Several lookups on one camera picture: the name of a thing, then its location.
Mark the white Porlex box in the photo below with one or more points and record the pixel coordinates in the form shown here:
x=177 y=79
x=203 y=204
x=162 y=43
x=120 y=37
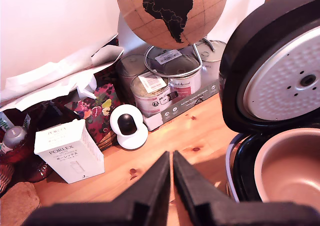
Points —
x=72 y=155

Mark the copper-coloured inner pot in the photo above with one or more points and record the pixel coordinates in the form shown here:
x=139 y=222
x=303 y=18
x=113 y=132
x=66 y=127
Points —
x=290 y=166

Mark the bottle with grey cap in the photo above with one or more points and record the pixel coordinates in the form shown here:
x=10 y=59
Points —
x=15 y=138

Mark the black rice cooker lid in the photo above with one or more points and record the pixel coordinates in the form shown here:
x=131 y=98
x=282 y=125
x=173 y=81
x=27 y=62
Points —
x=240 y=60

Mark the colourful floral fabric pouch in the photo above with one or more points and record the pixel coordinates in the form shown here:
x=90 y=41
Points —
x=100 y=110

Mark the white crumpled paper sheet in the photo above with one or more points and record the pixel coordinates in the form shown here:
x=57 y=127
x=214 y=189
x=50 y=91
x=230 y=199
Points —
x=50 y=78

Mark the wicker basket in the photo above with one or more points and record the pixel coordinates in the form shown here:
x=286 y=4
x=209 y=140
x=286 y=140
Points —
x=6 y=176

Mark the white round security camera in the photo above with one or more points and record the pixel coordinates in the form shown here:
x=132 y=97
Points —
x=127 y=125

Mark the black Philips rice cooker body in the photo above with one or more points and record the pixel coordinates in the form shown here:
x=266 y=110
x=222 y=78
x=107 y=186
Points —
x=237 y=166

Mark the cork coaster stack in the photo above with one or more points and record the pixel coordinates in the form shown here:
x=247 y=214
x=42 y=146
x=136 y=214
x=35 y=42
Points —
x=17 y=203

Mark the grey cardboard tray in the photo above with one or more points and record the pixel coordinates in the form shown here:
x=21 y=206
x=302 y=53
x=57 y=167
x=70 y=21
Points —
x=185 y=108

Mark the red glass bowl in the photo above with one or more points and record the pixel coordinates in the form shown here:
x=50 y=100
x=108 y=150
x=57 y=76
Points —
x=37 y=168

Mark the woven round coaster stack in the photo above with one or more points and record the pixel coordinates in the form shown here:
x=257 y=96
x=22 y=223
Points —
x=106 y=142

